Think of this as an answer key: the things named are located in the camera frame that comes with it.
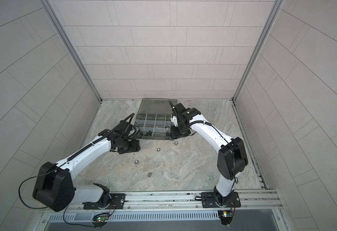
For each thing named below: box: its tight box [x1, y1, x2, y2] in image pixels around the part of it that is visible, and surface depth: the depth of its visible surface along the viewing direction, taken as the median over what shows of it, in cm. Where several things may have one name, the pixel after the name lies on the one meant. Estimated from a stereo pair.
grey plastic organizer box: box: [134, 97, 178, 141], surface depth 103 cm
